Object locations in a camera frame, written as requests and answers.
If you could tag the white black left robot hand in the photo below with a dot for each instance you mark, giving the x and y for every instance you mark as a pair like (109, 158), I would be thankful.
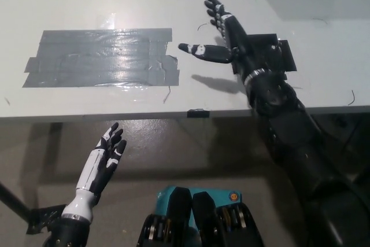
(91, 176)

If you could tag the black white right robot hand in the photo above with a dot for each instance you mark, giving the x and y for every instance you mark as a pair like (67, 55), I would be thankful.
(240, 44)

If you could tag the black teal robot body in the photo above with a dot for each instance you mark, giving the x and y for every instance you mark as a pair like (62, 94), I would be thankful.
(179, 209)

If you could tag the black tape square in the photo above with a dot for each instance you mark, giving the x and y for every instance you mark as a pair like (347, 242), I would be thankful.
(289, 59)

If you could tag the black slanted pole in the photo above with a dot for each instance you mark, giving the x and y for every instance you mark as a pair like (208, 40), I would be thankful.
(14, 200)

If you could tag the small black tape strip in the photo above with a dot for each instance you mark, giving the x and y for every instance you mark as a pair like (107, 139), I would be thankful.
(198, 113)

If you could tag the grey duct tape patch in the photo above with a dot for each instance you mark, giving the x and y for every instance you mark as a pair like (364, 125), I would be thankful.
(101, 56)

